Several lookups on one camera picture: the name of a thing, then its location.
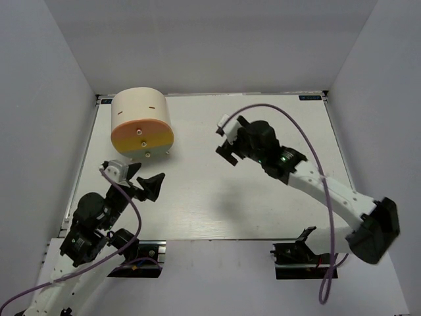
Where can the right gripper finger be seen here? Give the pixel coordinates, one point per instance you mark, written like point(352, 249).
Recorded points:
point(233, 157)
point(224, 150)

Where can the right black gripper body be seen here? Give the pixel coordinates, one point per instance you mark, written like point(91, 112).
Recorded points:
point(243, 144)

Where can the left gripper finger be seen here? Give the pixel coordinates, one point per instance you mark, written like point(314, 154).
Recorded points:
point(132, 170)
point(151, 187)

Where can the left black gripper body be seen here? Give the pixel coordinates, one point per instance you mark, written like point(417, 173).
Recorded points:
point(118, 199)

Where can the grey-green organizer bottom drawer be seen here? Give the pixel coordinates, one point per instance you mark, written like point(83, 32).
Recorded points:
point(146, 152)

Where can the yellow organizer drawer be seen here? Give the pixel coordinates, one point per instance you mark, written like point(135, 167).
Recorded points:
point(135, 142)

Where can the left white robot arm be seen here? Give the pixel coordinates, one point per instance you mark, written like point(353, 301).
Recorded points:
point(102, 239)

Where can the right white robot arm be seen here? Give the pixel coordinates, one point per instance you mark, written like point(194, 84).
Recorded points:
point(374, 223)

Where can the cream round drawer organizer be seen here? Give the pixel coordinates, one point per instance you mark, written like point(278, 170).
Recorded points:
point(137, 104)

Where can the blue logo sticker right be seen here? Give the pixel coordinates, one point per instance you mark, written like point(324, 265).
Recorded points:
point(310, 97)

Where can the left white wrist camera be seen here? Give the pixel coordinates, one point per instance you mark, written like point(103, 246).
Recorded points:
point(116, 170)

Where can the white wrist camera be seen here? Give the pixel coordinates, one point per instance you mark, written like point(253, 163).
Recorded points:
point(228, 127)
point(116, 170)

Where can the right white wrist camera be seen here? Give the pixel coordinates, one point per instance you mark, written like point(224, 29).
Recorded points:
point(228, 127)

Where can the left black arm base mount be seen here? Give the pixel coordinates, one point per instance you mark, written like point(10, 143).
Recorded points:
point(146, 260)

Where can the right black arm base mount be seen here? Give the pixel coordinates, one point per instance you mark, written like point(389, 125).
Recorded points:
point(306, 257)

